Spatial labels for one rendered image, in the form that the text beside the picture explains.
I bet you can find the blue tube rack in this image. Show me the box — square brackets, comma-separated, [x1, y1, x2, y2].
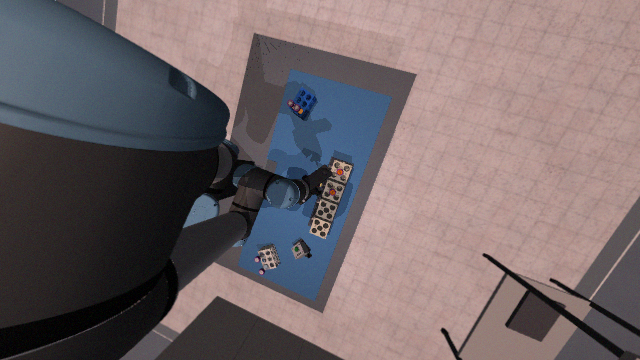
[290, 88, 316, 119]

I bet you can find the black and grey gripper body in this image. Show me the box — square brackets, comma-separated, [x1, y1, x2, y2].
[299, 181, 318, 205]

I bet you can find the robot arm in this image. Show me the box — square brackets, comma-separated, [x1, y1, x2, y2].
[0, 0, 332, 360]

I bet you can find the blue bench mat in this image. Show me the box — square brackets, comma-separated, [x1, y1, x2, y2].
[238, 69, 392, 301]

